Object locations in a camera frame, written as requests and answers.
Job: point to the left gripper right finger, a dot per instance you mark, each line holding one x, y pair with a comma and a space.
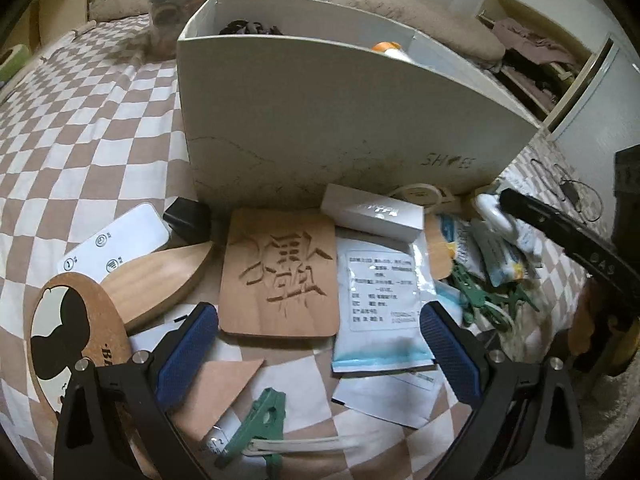
524, 422

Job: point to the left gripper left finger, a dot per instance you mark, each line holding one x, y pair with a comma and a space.
103, 404

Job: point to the carved wooden plaque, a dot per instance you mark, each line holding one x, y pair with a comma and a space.
279, 278

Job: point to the pink triangular leather piece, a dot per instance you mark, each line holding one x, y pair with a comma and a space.
215, 388

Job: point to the leaf-shaped wooden piece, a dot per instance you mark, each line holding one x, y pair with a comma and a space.
146, 287

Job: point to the green plastic clothes peg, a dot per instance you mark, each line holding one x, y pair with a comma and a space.
265, 421

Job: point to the white remote control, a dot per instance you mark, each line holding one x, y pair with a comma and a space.
135, 234

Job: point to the blue white mask packet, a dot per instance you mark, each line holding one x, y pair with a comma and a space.
382, 287

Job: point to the black small charger block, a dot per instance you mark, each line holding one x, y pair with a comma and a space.
190, 220

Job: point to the white long slim box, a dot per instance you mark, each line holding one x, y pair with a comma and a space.
372, 213

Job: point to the checkered bed sheet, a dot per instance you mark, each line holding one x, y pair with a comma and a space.
92, 133

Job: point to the white cardboard shoe box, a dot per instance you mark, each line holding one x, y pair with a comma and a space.
270, 121

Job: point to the avocado plush toy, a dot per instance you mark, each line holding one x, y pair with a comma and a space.
12, 61

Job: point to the black hair claw clip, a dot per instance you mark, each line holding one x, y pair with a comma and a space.
241, 27

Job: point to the wooden headboard shelf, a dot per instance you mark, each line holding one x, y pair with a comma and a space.
41, 22

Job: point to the beige fluffy blanket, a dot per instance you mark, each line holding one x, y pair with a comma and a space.
466, 36

